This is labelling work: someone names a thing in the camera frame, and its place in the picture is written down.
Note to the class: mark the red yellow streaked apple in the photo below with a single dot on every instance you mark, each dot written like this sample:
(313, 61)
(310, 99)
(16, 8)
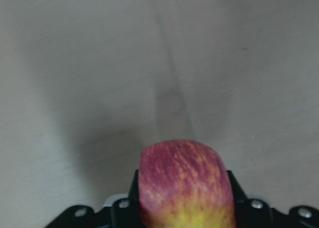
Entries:
(184, 184)

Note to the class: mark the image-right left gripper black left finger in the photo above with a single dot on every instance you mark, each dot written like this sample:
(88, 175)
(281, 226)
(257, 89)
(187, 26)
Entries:
(133, 195)

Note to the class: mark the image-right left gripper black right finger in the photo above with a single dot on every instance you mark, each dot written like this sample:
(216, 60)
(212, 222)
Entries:
(238, 193)

